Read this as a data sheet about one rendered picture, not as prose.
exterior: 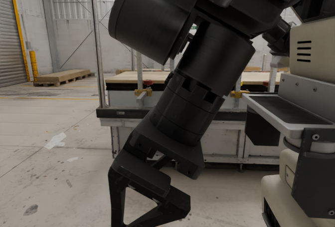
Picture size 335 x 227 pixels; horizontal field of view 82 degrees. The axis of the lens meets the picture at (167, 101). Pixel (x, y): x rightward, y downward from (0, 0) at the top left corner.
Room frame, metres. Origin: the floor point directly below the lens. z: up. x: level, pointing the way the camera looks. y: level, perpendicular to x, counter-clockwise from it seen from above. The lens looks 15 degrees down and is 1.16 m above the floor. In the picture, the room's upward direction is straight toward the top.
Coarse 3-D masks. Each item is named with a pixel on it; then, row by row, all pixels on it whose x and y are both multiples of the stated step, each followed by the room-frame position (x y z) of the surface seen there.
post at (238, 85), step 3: (240, 75) 1.44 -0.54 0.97; (240, 78) 1.44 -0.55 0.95; (237, 81) 1.44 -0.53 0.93; (240, 81) 1.44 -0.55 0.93; (237, 84) 1.44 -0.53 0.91; (240, 84) 1.44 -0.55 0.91; (234, 87) 1.47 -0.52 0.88; (237, 87) 1.44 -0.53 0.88; (234, 90) 1.46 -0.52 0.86; (237, 90) 1.44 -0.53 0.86; (234, 99) 1.44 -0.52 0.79; (237, 99) 1.44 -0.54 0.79; (234, 102) 1.44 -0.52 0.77; (237, 102) 1.44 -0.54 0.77; (234, 105) 1.44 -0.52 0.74; (237, 105) 1.44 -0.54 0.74
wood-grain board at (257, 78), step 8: (128, 72) 2.28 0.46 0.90; (136, 72) 2.28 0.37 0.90; (144, 72) 2.28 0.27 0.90; (152, 72) 2.28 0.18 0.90; (160, 72) 2.28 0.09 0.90; (168, 72) 2.28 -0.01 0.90; (248, 72) 2.28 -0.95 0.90; (256, 72) 2.28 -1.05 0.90; (264, 72) 2.28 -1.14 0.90; (280, 72) 2.28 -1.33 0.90; (288, 72) 2.28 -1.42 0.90; (112, 80) 1.71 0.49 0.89; (120, 80) 1.70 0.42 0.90; (128, 80) 1.70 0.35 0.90; (136, 80) 1.69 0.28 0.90; (160, 80) 1.68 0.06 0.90; (248, 80) 1.67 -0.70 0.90; (256, 80) 1.67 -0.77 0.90; (264, 80) 1.67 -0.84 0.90
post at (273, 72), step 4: (272, 56) 1.45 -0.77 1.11; (272, 68) 1.42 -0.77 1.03; (276, 68) 1.42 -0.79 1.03; (272, 72) 1.42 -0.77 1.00; (276, 72) 1.42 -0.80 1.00; (272, 76) 1.42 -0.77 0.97; (272, 80) 1.42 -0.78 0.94; (268, 84) 1.45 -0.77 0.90; (272, 84) 1.42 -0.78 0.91; (268, 88) 1.44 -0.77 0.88; (272, 88) 1.42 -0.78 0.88
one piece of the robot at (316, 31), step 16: (304, 32) 0.45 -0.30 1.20; (320, 32) 0.40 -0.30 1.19; (288, 48) 0.54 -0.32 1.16; (304, 48) 0.46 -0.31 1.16; (320, 48) 0.40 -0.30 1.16; (304, 64) 0.45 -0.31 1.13; (320, 64) 0.39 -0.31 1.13; (320, 80) 0.39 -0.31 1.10; (288, 160) 0.44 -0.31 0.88; (272, 176) 0.49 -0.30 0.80; (288, 176) 0.43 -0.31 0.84; (272, 192) 0.43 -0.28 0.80; (288, 192) 0.42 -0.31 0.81; (272, 208) 0.42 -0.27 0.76; (288, 208) 0.37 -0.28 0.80; (288, 224) 0.34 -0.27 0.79; (304, 224) 0.33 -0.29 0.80; (320, 224) 0.31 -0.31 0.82
